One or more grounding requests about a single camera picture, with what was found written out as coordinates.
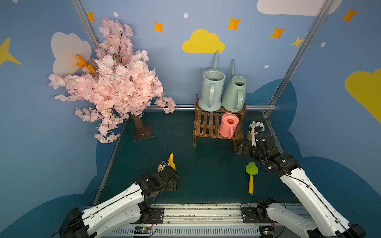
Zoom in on mint green watering can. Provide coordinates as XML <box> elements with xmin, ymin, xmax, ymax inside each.
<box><xmin>222</xmin><ymin>59</ymin><xmax>247</xmax><ymax>112</ymax></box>

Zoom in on circuit board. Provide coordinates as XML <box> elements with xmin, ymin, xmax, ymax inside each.
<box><xmin>134</xmin><ymin>226</ymin><xmax>152</xmax><ymax>236</ymax></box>
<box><xmin>259</xmin><ymin>226</ymin><xmax>275</xmax><ymax>238</ymax></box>

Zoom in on pale blue watering can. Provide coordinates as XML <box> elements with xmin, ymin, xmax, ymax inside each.
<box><xmin>198</xmin><ymin>51</ymin><xmax>226</xmax><ymax>112</ymax></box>

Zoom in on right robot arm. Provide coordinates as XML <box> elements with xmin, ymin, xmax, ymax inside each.
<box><xmin>237</xmin><ymin>133</ymin><xmax>366</xmax><ymax>238</ymax></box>

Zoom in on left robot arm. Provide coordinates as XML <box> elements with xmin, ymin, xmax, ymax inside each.
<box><xmin>58</xmin><ymin>166</ymin><xmax>180</xmax><ymax>238</ymax></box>

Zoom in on white flowers in pot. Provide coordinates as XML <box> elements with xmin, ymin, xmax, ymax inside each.
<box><xmin>246</xmin><ymin>121</ymin><xmax>265</xmax><ymax>141</ymax></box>

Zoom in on green yellow garden trowel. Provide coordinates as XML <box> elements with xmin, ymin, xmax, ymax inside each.
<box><xmin>246</xmin><ymin>162</ymin><xmax>259</xmax><ymax>195</ymax></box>

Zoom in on orange butterfly decoration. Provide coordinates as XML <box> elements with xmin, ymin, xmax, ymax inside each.
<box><xmin>76</xmin><ymin>54</ymin><xmax>96</xmax><ymax>75</ymax></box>

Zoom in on brown wooden slatted shelf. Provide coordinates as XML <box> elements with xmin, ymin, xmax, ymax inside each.
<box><xmin>192</xmin><ymin>95</ymin><xmax>247</xmax><ymax>152</ymax></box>

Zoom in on yellow watering can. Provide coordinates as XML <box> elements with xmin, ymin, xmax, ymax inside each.
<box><xmin>158</xmin><ymin>153</ymin><xmax>176</xmax><ymax>172</ymax></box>

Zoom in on pink cherry blossom tree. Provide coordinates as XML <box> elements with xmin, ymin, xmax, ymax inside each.
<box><xmin>49</xmin><ymin>17</ymin><xmax>176</xmax><ymax>143</ymax></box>

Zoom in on right circuit board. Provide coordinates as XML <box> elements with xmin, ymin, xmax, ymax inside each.
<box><xmin>259</xmin><ymin>226</ymin><xmax>275</xmax><ymax>238</ymax></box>

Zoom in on left circuit board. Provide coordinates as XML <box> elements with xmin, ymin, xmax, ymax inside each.
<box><xmin>134</xmin><ymin>226</ymin><xmax>152</xmax><ymax>236</ymax></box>

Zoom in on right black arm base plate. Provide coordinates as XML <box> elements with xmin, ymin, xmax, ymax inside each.
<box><xmin>241</xmin><ymin>207</ymin><xmax>268</xmax><ymax>224</ymax></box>

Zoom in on aluminium front rail frame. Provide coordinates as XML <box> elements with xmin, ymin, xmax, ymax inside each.
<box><xmin>72</xmin><ymin>203</ymin><xmax>332</xmax><ymax>238</ymax></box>

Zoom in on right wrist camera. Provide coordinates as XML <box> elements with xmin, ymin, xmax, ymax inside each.
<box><xmin>249</xmin><ymin>125</ymin><xmax>265</xmax><ymax>147</ymax></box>

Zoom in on pink watering can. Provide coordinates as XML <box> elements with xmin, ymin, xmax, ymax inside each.
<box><xmin>219</xmin><ymin>113</ymin><xmax>239</xmax><ymax>139</ymax></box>

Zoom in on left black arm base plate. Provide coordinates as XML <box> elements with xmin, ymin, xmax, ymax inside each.
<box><xmin>139</xmin><ymin>207</ymin><xmax>165</xmax><ymax>224</ymax></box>

